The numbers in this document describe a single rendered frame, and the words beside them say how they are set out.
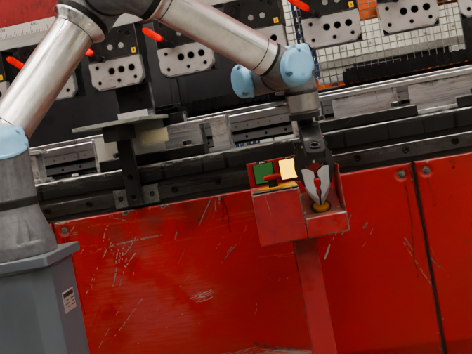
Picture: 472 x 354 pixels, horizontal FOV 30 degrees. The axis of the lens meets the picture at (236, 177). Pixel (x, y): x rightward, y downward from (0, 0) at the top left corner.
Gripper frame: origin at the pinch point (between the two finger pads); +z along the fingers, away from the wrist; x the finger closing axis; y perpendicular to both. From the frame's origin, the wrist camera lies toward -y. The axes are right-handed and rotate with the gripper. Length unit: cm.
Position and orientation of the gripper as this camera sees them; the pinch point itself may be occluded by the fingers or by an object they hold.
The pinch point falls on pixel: (319, 199)
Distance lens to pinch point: 200.6
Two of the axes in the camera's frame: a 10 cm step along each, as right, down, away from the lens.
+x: -9.8, 1.8, 0.2
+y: -0.1, -1.4, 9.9
